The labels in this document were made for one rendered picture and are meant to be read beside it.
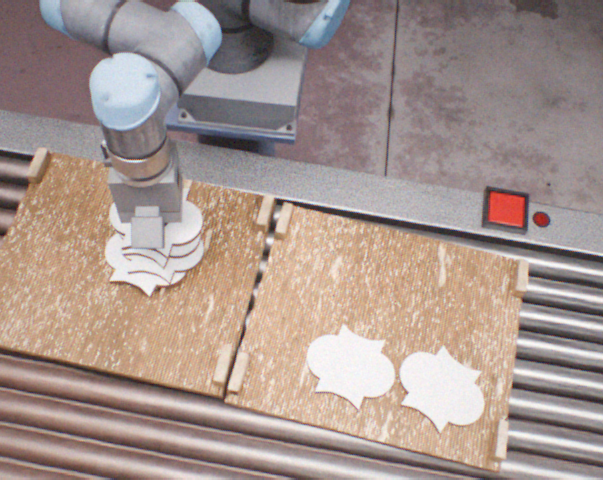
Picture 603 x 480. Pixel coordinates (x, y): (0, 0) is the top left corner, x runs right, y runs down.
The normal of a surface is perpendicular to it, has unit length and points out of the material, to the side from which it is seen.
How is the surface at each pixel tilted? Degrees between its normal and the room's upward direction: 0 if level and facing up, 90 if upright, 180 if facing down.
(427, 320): 0
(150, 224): 27
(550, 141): 0
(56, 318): 0
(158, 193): 90
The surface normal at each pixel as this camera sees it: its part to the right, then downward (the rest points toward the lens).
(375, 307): 0.05, -0.47
